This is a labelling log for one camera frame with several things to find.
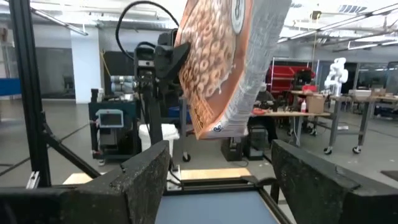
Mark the white bin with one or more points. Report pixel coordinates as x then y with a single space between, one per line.
169 133

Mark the grey device with screen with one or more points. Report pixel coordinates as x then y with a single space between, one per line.
109 119

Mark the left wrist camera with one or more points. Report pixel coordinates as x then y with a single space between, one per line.
144 56

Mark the grey rolling table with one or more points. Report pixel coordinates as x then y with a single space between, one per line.
335 124

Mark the wooden workbench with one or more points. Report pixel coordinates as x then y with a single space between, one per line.
289 114

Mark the cardboard box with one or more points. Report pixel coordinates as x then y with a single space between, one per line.
315 104

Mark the black upright frame post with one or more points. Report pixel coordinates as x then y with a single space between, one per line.
30 93

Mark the dark equipment cart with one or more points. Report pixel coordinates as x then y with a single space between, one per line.
124 107

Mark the black table frame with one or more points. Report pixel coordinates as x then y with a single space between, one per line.
217 186

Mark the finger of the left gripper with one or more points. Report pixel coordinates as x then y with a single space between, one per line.
171 60

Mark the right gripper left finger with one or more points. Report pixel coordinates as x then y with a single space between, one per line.
130 193

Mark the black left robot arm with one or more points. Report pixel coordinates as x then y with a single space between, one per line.
154 118

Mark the Cheerios cereal box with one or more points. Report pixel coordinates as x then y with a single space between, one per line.
211 62

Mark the red tool cabinet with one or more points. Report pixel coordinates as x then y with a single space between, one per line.
280 77

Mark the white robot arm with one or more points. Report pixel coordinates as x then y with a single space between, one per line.
337 74

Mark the wooden table side board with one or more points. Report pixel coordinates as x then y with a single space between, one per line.
214 173

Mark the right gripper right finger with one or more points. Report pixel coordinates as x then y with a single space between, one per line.
311 193

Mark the black floor case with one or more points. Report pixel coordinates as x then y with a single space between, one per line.
255 143

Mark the silver metal bracket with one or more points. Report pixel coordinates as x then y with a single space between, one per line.
32 180

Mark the blue panel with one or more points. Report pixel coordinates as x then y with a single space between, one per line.
9 87

